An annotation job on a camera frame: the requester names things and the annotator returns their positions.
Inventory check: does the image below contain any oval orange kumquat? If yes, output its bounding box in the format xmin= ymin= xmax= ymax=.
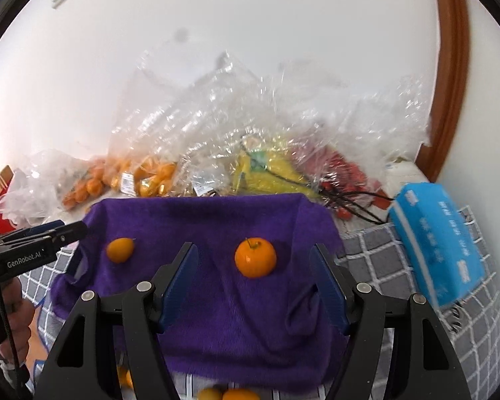
xmin=105 ymin=237 xmax=135 ymax=264

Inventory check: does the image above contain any yellow green small fruit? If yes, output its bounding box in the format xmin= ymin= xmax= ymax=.
xmin=197 ymin=386 xmax=224 ymax=400

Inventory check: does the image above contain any large orange with stem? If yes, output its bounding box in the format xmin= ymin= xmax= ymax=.
xmin=234 ymin=237 xmax=277 ymax=279

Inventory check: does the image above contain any large round orange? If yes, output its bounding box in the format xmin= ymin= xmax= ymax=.
xmin=117 ymin=366 xmax=133 ymax=390

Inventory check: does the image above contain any orange mandarin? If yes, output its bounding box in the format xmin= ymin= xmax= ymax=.
xmin=222 ymin=388 xmax=260 ymax=400

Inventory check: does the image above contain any person's left hand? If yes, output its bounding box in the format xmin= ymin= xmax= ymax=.
xmin=2 ymin=278 xmax=35 ymax=362

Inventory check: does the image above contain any white plastic bag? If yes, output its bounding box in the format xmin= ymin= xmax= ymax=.
xmin=4 ymin=149 xmax=90 ymax=226

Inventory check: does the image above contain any red paper shopping bag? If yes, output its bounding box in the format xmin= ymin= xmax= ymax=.
xmin=0 ymin=165 xmax=26 ymax=235

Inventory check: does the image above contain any grey checkered star cloth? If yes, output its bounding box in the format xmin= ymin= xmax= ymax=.
xmin=18 ymin=203 xmax=500 ymax=400

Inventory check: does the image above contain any clear bag of oranges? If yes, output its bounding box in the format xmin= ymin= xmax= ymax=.
xmin=60 ymin=124 xmax=178 ymax=210

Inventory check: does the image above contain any blue tissue pack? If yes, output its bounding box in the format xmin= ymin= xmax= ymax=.
xmin=389 ymin=182 xmax=485 ymax=308

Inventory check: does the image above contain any purple towel covered tray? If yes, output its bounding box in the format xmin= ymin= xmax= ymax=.
xmin=50 ymin=194 xmax=347 ymax=394

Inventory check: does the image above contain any large crumpled clear plastic bag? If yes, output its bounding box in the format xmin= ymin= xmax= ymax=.
xmin=112 ymin=42 xmax=430 ymax=196

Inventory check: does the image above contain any yellow snack package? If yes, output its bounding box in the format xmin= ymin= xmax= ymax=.
xmin=231 ymin=142 xmax=318 ymax=200

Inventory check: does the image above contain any brown wooden door frame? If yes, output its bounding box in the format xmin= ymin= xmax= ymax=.
xmin=415 ymin=0 xmax=470 ymax=182

